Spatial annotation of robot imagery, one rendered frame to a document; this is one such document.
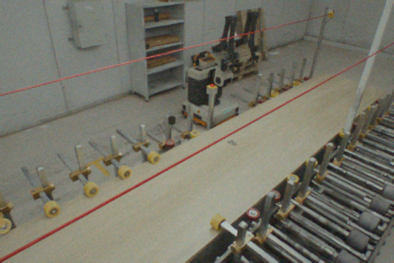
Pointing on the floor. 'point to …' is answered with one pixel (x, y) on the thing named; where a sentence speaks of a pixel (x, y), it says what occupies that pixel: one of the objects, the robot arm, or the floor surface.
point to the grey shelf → (138, 27)
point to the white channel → (369, 63)
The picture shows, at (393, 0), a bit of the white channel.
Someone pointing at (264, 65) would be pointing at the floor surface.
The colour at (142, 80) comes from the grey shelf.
